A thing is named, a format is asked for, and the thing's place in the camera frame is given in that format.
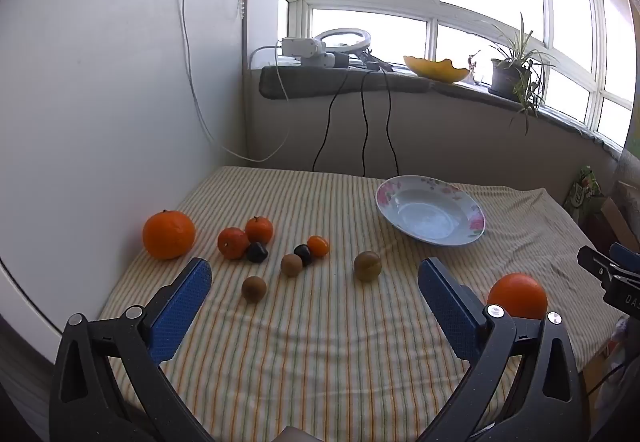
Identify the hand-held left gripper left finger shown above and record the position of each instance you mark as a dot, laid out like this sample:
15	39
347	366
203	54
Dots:
185	307

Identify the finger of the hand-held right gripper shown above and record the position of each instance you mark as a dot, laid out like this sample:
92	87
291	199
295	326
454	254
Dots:
595	262
627	256

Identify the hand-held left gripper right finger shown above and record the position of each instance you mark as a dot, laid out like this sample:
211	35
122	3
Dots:
450	307

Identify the smooth orange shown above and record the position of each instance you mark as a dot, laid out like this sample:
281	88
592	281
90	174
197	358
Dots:
517	297

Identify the brown kiwi front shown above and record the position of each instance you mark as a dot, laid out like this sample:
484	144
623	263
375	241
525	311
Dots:
254	289

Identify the brown kiwi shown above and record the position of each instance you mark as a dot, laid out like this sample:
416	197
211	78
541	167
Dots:
291	265
254	289

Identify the dark plum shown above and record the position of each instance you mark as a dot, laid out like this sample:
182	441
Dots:
257	253
302	255

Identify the floral white plate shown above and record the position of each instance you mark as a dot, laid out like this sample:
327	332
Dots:
425	217

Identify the small orange kumquat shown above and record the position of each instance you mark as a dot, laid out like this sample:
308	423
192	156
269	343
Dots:
319	246

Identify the cardboard box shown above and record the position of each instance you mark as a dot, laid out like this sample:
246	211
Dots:
617	217

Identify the large orange mandarin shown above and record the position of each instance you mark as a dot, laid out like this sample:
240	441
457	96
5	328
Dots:
168	234

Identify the green packet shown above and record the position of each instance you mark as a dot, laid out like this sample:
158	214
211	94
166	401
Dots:
585	187

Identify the small tangerine with stem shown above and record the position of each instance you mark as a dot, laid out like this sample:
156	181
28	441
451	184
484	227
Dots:
259	229

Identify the striped table cloth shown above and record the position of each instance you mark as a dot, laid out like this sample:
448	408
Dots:
325	347

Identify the potted spider plant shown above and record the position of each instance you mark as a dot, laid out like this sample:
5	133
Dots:
505	77

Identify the large white panel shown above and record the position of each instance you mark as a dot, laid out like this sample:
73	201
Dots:
100	96

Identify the yellow bowl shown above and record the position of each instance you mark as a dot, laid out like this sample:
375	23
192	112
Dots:
432	69

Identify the grey windowsill mat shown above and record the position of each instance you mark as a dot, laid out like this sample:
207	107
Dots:
310	84

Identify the white and black device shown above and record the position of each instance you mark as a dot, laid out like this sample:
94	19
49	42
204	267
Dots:
322	60

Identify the white power adapter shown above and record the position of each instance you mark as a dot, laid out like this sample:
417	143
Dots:
299	45

